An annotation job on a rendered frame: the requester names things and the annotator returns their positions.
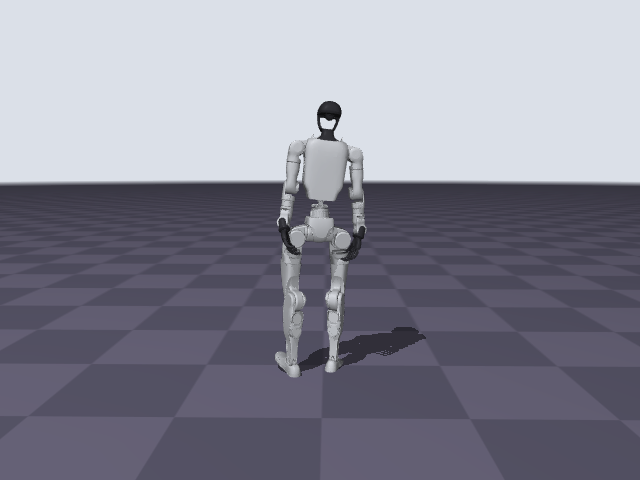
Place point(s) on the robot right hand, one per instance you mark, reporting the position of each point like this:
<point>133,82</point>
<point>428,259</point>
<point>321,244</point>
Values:
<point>355,245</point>

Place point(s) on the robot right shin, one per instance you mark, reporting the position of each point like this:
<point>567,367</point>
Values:
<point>335,320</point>

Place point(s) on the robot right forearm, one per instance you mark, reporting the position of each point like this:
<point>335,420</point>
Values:
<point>358,214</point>

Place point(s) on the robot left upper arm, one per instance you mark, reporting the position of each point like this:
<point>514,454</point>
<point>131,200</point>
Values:
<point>296,149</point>

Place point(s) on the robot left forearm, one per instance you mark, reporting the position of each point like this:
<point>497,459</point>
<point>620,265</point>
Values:
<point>286,206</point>

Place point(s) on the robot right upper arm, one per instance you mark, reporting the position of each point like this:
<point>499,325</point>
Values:
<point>355,156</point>

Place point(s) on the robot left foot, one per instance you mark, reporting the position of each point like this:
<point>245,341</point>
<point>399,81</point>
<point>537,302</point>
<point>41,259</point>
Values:
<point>292,370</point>

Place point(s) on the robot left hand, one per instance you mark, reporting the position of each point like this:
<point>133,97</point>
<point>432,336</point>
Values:
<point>284,229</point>

